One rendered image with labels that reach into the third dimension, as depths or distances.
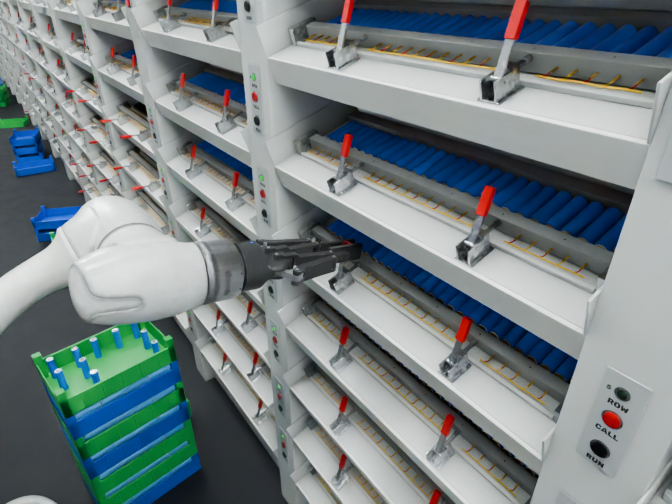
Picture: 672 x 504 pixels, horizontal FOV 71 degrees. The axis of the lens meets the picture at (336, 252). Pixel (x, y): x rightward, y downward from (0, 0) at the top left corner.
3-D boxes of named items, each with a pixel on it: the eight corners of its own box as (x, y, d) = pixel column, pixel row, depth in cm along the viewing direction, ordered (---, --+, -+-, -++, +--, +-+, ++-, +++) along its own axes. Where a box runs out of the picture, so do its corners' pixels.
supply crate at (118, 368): (65, 419, 116) (56, 396, 112) (39, 377, 128) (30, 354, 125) (177, 359, 134) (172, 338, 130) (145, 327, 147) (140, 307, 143)
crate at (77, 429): (74, 441, 120) (65, 419, 116) (48, 398, 132) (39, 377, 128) (182, 380, 138) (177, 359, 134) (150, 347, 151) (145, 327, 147)
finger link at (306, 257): (270, 252, 72) (274, 255, 71) (332, 246, 78) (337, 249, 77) (268, 274, 74) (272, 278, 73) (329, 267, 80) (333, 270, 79)
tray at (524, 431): (542, 478, 58) (544, 442, 52) (286, 269, 100) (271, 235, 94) (633, 374, 65) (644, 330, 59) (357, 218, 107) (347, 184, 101)
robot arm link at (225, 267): (207, 317, 65) (246, 308, 69) (210, 257, 62) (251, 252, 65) (183, 287, 72) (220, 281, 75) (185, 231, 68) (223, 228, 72)
